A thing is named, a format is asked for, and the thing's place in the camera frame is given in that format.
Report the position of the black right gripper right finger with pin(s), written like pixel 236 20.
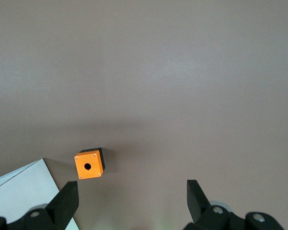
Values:
pixel 196 203

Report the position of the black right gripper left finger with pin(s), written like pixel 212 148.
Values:
pixel 62 206

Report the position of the white drawer cabinet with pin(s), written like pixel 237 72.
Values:
pixel 19 187

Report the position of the orange switch box with hole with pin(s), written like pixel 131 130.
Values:
pixel 93 167

